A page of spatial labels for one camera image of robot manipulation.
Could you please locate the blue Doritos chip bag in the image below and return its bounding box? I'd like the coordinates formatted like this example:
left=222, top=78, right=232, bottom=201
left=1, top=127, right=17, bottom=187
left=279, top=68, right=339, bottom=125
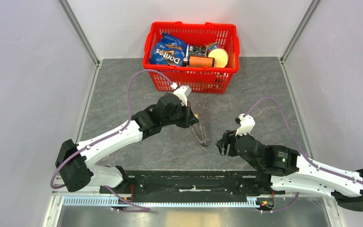
left=149, top=33, right=187, bottom=67

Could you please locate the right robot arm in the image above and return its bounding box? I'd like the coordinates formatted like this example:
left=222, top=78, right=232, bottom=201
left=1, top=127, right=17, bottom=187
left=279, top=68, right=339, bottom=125
left=216, top=130, right=363, bottom=212

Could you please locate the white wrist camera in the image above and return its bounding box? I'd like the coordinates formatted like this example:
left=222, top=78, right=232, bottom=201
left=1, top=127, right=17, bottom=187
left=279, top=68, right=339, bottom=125
left=170, top=82, right=191, bottom=106
left=235, top=113, right=255, bottom=136

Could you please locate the orange can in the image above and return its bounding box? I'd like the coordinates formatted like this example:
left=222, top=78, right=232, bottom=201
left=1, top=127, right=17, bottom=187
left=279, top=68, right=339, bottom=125
left=187, top=56, right=215, bottom=68

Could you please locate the dark printed snack packet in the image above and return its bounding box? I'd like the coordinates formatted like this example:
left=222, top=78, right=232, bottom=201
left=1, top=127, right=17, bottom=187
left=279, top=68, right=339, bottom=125
left=186, top=44, right=207, bottom=58

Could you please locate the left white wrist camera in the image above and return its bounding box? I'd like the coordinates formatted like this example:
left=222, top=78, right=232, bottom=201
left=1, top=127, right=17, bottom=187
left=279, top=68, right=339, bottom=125
left=170, top=82, right=191, bottom=106

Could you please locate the slotted metal cable duct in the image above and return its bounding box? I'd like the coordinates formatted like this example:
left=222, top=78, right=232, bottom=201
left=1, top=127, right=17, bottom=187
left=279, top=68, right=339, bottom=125
left=62, top=194, right=290, bottom=208

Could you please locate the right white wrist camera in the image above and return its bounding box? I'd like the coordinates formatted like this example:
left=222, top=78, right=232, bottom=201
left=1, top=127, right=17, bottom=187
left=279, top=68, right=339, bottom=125
left=235, top=113, right=255, bottom=136

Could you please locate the aluminium frame post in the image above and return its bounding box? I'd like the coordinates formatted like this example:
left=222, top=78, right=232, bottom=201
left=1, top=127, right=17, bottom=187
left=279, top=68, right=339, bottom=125
left=58, top=0, right=100, bottom=66
left=280, top=0, right=321, bottom=64

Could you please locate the left aluminium frame post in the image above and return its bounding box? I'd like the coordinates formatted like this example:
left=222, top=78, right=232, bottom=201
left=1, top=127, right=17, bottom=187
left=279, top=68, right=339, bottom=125
left=58, top=0, right=100, bottom=66

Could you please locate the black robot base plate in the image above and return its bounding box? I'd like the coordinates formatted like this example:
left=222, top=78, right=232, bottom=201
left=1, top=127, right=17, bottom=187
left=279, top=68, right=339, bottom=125
left=113, top=170, right=286, bottom=202

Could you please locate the red plastic shopping basket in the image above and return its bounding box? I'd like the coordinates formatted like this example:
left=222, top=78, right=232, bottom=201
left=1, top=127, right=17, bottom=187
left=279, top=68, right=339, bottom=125
left=142, top=21, right=240, bottom=94

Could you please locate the round yellow lid container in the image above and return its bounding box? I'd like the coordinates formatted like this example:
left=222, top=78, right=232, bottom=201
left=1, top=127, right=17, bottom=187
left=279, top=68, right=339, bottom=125
left=208, top=48, right=229, bottom=68

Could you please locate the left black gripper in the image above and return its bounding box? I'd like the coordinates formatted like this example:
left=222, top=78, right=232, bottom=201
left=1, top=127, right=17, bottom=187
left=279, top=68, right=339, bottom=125
left=162, top=101, right=199, bottom=129

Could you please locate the right aluminium frame post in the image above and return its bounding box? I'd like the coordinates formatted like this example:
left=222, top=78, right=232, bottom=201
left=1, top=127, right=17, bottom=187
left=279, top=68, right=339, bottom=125
left=280, top=0, right=321, bottom=64

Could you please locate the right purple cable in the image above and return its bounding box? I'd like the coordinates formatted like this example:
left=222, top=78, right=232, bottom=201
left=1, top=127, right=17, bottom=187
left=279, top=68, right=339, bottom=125
left=244, top=97, right=363, bottom=214

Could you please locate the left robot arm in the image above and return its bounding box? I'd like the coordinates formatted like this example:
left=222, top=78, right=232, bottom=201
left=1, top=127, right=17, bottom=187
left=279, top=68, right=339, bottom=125
left=51, top=93, right=199, bottom=192

